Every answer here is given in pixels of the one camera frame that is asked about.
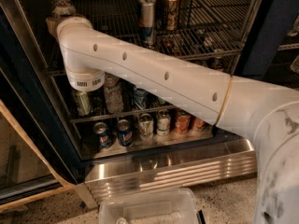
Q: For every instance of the clear plastic water bottle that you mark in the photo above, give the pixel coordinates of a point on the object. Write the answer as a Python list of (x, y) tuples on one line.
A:
[(112, 92)]

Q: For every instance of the white green can bottom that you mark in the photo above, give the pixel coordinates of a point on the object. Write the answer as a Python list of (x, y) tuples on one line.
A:
[(145, 124)]

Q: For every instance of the blue pepsi can right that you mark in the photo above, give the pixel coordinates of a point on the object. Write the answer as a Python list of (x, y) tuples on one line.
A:
[(124, 132)]

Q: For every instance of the green can middle shelf left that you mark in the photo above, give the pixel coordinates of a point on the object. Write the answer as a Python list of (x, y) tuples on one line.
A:
[(82, 101)]

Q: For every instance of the blue pepsi can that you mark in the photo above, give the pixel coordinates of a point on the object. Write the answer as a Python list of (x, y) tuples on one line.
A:
[(124, 132), (102, 135)]

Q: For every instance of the clear plastic bin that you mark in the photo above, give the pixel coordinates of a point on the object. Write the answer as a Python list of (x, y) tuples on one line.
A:
[(174, 206)]

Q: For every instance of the open glass fridge door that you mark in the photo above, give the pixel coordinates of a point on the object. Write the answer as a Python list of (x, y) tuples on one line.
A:
[(31, 166)]

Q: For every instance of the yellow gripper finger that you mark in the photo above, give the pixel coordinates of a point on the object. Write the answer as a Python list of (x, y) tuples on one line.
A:
[(52, 24)]

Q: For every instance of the orange can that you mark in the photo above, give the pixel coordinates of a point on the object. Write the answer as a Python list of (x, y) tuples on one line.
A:
[(182, 121), (197, 124)]

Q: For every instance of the brown gold tall can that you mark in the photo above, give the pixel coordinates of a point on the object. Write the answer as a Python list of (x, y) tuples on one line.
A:
[(171, 14)]

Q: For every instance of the blue pepsi can left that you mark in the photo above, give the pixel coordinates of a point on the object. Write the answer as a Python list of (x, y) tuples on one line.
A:
[(102, 135)]

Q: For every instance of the dark bottle white label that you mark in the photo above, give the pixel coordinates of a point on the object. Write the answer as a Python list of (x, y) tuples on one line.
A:
[(217, 65)]

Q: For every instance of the silver blue energy drink can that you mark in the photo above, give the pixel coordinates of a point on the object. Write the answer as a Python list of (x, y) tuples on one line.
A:
[(146, 19)]

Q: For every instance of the blue white striped can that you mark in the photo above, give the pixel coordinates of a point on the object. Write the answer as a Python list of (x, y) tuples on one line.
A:
[(140, 98)]

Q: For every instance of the wire fridge shelf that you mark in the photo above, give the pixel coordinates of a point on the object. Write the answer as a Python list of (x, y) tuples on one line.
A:
[(121, 114), (207, 29)]

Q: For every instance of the orange can bottom left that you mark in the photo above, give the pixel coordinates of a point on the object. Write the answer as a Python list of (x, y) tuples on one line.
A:
[(182, 121)]

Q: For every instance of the orange can bottom right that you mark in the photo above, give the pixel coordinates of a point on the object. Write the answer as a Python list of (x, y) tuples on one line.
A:
[(197, 124)]

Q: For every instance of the stainless steel fridge grille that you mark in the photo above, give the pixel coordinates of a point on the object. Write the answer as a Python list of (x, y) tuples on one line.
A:
[(171, 168)]

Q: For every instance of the middle wire fridge shelf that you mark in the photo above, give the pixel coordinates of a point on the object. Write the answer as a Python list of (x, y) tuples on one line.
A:
[(121, 114)]

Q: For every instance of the top wire fridge shelf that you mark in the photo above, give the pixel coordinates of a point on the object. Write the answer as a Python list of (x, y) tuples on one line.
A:
[(207, 29)]

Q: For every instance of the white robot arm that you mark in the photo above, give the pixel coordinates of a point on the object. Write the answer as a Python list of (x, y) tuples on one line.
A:
[(265, 114)]

